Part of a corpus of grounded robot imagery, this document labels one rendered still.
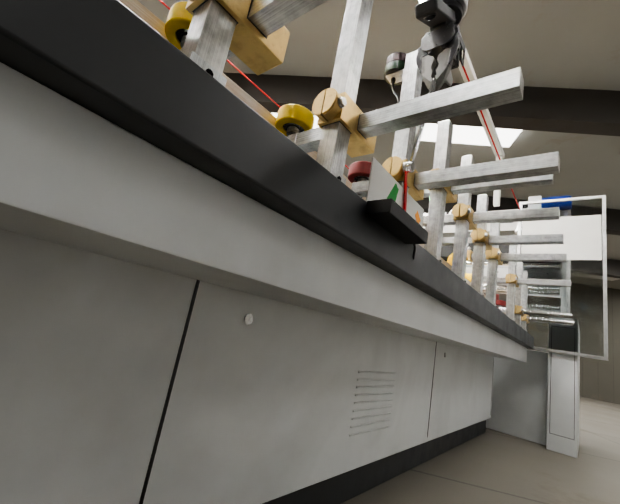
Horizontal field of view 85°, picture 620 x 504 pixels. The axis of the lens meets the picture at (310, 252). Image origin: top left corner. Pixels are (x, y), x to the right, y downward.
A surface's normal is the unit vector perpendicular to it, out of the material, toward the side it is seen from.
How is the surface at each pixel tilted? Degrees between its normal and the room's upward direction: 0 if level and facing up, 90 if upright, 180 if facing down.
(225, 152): 90
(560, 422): 90
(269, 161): 90
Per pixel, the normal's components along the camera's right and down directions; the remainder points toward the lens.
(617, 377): -0.14, -0.25
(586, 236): -0.61, -0.29
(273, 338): 0.77, 0.00
